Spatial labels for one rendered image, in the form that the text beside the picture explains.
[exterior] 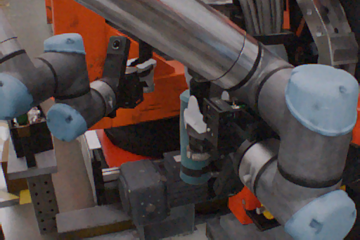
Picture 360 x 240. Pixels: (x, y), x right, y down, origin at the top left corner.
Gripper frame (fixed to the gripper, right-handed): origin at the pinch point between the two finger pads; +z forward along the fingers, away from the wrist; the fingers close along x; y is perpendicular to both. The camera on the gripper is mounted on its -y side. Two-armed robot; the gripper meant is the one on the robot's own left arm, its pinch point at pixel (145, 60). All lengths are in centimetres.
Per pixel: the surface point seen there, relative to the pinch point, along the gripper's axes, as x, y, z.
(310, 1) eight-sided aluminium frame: 41.0, -17.8, -12.3
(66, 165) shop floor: -83, 78, 50
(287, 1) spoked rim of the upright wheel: 33.8, -14.4, 10.4
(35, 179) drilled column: -56, 52, 3
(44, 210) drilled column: -56, 67, 4
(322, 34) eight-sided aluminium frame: 43.5, -12.3, -15.4
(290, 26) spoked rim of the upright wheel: 34.7, -8.4, 9.2
